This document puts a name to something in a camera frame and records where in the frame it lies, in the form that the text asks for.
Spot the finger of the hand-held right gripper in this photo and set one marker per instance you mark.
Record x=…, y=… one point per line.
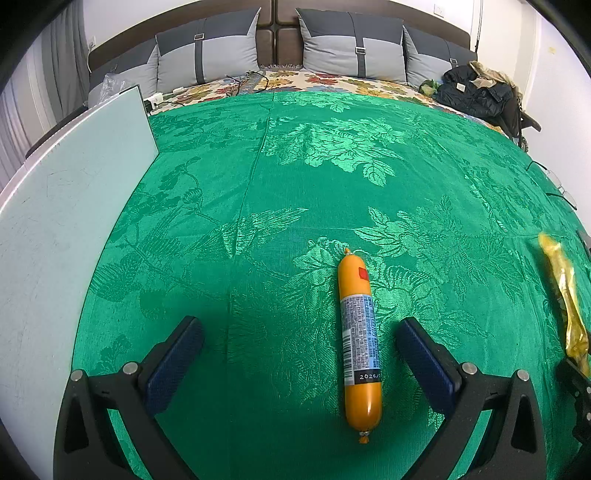
x=575, y=381

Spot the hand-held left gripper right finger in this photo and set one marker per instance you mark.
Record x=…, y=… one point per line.
x=422, y=364

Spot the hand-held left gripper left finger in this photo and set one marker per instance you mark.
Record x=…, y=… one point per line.
x=178, y=364

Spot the orange sausage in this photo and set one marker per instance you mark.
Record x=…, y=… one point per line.
x=358, y=332

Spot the plain yellow packet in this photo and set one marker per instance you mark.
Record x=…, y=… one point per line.
x=568, y=300

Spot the white cardboard box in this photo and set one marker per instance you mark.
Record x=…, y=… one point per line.
x=60, y=230

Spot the green patterned blanket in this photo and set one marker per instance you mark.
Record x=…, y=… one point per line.
x=323, y=184

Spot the white power strip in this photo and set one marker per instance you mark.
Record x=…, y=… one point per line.
x=154, y=100

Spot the black jacket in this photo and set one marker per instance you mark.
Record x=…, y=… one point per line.
x=475, y=94

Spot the green soft item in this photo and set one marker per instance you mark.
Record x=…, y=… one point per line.
x=428, y=87

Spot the clear plastic bag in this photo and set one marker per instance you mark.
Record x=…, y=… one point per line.
x=115, y=85

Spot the grey two-tone pillow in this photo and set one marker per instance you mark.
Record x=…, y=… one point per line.
x=134, y=74
x=332, y=50
x=429, y=60
x=217, y=55

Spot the tan garment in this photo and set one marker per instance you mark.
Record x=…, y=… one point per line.
x=494, y=76

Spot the floral bedsheet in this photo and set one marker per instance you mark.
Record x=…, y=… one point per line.
x=323, y=81

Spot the grey curtain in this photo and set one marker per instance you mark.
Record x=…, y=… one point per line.
x=64, y=50

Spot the brown padded headboard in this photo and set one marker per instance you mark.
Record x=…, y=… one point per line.
x=277, y=41

